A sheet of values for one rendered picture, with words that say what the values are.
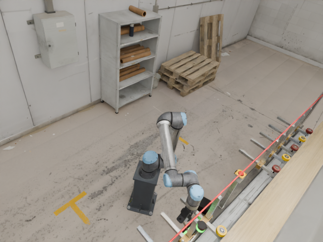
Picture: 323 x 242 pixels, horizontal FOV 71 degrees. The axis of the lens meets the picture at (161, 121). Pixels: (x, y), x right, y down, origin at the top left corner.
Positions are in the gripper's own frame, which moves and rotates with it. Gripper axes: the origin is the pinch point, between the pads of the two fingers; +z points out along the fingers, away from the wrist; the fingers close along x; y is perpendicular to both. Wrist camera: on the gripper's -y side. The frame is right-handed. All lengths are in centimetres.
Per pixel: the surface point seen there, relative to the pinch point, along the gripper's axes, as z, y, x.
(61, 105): 74, 23, 265
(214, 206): -2.5, 25.8, -8.2
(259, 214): 11, 60, -36
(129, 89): 87, 154, 263
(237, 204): 39, 76, -16
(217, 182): 101, 132, 26
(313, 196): -134, -53, -36
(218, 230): 10.5, 20.8, -20.9
